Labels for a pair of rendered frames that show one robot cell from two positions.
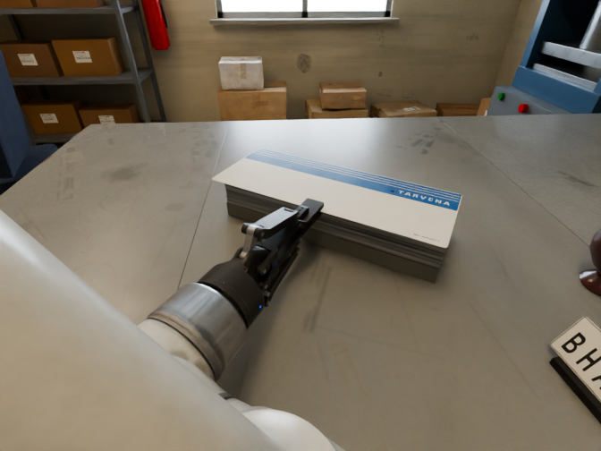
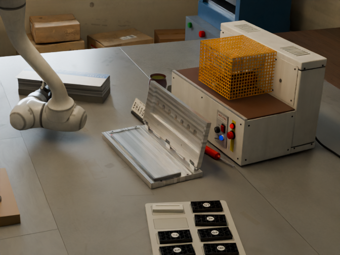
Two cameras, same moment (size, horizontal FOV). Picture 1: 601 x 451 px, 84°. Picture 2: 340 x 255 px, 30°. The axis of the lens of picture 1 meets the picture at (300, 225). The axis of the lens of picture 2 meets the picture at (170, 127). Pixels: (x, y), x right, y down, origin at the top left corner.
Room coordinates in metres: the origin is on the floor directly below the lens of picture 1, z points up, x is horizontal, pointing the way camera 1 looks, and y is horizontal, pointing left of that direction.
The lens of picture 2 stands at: (-2.21, 0.32, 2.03)
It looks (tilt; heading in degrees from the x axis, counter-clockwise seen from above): 25 degrees down; 342
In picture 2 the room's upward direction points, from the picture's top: 2 degrees clockwise
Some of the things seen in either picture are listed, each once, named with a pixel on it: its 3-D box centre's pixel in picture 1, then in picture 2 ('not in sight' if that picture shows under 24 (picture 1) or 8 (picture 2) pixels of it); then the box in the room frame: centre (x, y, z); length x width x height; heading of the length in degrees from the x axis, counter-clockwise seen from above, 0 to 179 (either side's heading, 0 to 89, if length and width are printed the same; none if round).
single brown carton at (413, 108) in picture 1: (400, 123); (120, 52); (3.17, -0.96, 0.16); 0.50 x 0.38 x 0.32; 104
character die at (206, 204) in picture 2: not in sight; (206, 206); (-0.58, -0.35, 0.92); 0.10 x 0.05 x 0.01; 80
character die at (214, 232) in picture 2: not in sight; (214, 234); (-0.73, -0.32, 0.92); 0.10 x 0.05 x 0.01; 83
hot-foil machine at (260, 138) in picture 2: not in sight; (261, 95); (-0.13, -0.74, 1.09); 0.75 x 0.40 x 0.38; 11
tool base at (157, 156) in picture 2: not in sight; (149, 152); (-0.17, -0.27, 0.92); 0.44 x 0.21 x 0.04; 11
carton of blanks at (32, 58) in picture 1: (34, 58); not in sight; (2.98, 2.15, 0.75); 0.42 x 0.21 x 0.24; 91
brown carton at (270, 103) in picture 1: (254, 100); not in sight; (3.12, 0.42, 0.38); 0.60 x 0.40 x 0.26; 94
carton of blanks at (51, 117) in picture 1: (56, 115); not in sight; (2.98, 2.16, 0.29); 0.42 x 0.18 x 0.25; 97
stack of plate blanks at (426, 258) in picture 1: (334, 205); (64, 84); (0.52, -0.06, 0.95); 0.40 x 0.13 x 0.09; 62
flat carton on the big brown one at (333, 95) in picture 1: (342, 94); (54, 28); (3.18, -0.38, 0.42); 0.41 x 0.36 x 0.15; 94
